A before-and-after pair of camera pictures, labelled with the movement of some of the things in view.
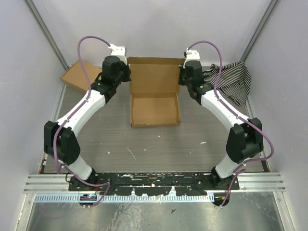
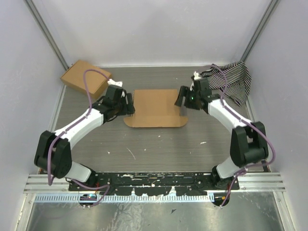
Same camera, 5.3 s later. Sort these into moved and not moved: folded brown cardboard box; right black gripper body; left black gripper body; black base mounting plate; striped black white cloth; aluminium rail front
Moved: left black gripper body; right black gripper body
Not moved: black base mounting plate; striped black white cloth; folded brown cardboard box; aluminium rail front
